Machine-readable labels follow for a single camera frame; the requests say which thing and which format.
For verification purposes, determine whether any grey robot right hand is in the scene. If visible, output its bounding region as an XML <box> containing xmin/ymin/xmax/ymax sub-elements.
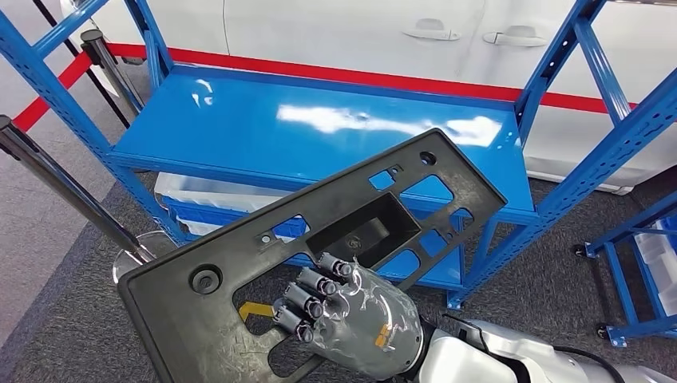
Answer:
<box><xmin>272</xmin><ymin>251</ymin><xmax>426</xmax><ymax>381</ymax></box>

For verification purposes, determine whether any black plastic panel part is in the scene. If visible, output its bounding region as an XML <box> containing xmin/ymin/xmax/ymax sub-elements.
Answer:
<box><xmin>117</xmin><ymin>128</ymin><xmax>509</xmax><ymax>383</ymax></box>

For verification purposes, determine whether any blue metal shelf rack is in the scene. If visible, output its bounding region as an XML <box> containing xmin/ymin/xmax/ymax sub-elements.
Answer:
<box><xmin>0</xmin><ymin>0</ymin><xmax>677</xmax><ymax>310</ymax></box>

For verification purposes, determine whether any blue plastic bin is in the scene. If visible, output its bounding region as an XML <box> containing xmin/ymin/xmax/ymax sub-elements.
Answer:
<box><xmin>160</xmin><ymin>195</ymin><xmax>311</xmax><ymax>239</ymax></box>

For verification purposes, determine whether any white translucent plastic bin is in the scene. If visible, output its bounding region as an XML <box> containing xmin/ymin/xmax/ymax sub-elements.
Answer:
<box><xmin>154</xmin><ymin>172</ymin><xmax>289</xmax><ymax>236</ymax></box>

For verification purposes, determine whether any red barrier belt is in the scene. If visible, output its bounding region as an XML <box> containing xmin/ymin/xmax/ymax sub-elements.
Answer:
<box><xmin>105</xmin><ymin>43</ymin><xmax>639</xmax><ymax>115</ymax></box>
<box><xmin>13</xmin><ymin>51</ymin><xmax>92</xmax><ymax>133</ymax></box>

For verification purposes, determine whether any blue wheeled cart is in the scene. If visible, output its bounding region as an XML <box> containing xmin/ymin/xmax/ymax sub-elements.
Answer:
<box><xmin>573</xmin><ymin>190</ymin><xmax>677</xmax><ymax>350</ymax></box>

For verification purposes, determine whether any white car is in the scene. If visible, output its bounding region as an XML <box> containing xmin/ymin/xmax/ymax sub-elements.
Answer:
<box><xmin>57</xmin><ymin>0</ymin><xmax>677</xmax><ymax>196</ymax></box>

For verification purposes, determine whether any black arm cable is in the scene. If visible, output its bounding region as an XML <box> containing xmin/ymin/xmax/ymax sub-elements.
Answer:
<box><xmin>552</xmin><ymin>345</ymin><xmax>628</xmax><ymax>383</ymax></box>

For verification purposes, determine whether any white car door handle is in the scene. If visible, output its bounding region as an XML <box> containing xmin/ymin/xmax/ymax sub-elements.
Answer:
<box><xmin>482</xmin><ymin>25</ymin><xmax>548</xmax><ymax>49</ymax></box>
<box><xmin>402</xmin><ymin>18</ymin><xmax>461</xmax><ymax>42</ymax></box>

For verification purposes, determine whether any chrome stanchion post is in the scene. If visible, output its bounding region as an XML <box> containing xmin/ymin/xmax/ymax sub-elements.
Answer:
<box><xmin>0</xmin><ymin>115</ymin><xmax>176</xmax><ymax>284</ymax></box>
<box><xmin>80</xmin><ymin>29</ymin><xmax>145</xmax><ymax>115</ymax></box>

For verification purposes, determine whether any thin black cable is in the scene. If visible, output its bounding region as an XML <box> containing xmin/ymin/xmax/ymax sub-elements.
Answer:
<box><xmin>31</xmin><ymin>0</ymin><xmax>131</xmax><ymax>129</ymax></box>

